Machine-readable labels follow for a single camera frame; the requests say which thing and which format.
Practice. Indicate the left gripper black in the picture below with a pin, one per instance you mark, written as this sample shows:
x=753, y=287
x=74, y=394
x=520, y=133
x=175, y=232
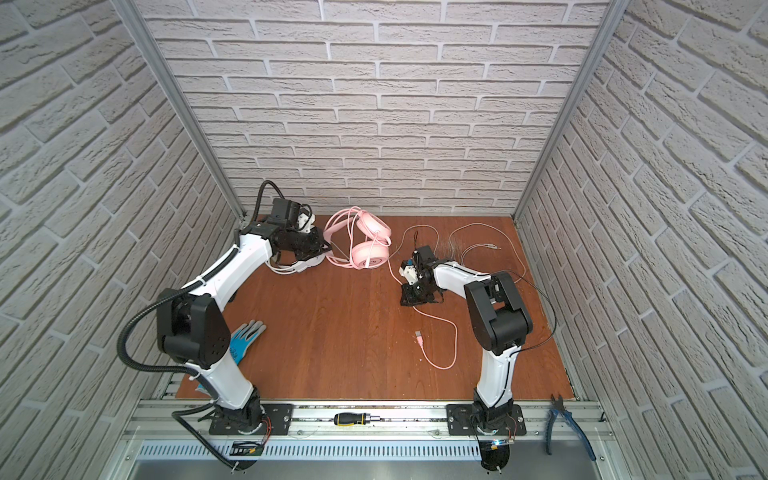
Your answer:
x=322, y=245

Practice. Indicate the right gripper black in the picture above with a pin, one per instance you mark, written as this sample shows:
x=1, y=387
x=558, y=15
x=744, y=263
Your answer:
x=411, y=300

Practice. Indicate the pink headphones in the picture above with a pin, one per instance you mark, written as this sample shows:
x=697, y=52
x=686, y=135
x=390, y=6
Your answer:
x=369, y=239

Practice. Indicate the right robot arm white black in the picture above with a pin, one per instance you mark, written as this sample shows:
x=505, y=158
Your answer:
x=499, y=319

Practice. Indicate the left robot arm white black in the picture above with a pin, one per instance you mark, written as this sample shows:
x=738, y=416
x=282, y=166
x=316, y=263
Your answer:
x=191, y=328

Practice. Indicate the white headphones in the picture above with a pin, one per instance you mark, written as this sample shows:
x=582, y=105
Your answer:
x=296, y=267

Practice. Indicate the blue grey work glove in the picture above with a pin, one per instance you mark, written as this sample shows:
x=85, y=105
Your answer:
x=243, y=337

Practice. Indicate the black yellow screwdriver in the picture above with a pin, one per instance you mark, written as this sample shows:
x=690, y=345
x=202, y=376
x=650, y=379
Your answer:
x=345, y=419

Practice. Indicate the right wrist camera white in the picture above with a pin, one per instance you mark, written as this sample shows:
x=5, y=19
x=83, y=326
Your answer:
x=419, y=268

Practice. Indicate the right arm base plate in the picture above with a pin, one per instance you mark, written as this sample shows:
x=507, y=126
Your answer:
x=475, y=419

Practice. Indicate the blue handled pliers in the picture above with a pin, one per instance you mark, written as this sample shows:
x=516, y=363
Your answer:
x=559, y=411

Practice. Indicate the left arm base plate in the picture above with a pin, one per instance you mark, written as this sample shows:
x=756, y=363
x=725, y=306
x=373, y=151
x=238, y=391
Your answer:
x=254, y=419

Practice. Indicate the aluminium front rail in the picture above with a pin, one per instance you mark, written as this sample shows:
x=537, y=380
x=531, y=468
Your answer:
x=390, y=420

